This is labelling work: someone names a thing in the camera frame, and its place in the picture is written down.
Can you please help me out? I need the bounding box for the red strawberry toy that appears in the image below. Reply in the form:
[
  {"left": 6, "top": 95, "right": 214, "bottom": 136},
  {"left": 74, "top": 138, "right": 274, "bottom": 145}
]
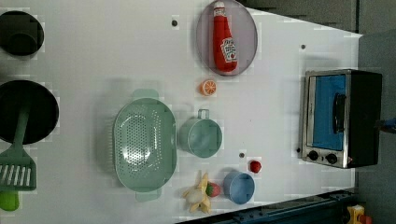
[{"left": 205, "top": 182, "right": 221, "bottom": 198}]

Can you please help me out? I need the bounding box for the grey round plate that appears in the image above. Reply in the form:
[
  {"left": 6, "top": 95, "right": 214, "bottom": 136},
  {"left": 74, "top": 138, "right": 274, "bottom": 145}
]
[{"left": 195, "top": 0, "right": 258, "bottom": 77}]

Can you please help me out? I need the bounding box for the green mug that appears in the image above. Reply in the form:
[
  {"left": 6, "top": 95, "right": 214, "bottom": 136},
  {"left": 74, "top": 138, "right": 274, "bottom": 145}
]
[{"left": 177, "top": 109, "right": 222, "bottom": 159}]

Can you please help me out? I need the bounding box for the black toaster oven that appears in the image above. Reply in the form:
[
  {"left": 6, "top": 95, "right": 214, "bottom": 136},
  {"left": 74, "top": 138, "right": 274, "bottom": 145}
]
[{"left": 301, "top": 69, "right": 382, "bottom": 169}]

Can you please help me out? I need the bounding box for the red tomato toy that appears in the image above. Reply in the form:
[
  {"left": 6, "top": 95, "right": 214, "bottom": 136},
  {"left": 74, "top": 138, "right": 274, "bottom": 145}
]
[{"left": 249, "top": 161, "right": 262, "bottom": 174}]

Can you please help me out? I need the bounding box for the green perforated colander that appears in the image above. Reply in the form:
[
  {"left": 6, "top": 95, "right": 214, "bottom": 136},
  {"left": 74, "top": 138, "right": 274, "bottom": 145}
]
[{"left": 113, "top": 89, "right": 177, "bottom": 202}]

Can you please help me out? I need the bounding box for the blue cup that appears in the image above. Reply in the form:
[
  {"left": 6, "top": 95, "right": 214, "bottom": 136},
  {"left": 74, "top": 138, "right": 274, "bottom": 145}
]
[{"left": 223, "top": 171, "right": 255, "bottom": 204}]

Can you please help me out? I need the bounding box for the orange half toy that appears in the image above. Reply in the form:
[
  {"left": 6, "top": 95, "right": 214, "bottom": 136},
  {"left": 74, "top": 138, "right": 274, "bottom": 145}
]
[{"left": 199, "top": 79, "right": 217, "bottom": 96}]

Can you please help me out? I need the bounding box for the green slotted spatula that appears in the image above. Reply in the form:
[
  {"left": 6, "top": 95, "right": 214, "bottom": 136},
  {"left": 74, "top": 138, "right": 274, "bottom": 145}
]
[{"left": 0, "top": 102, "right": 37, "bottom": 192}]

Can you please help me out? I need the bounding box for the red ketchup bottle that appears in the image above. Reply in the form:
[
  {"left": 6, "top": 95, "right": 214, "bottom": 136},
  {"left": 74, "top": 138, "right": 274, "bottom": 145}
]
[{"left": 212, "top": 1, "right": 237, "bottom": 73}]

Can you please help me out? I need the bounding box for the yellow red toy object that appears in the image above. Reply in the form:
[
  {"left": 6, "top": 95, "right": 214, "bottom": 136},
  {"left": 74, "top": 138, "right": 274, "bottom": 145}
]
[{"left": 347, "top": 204, "right": 373, "bottom": 224}]

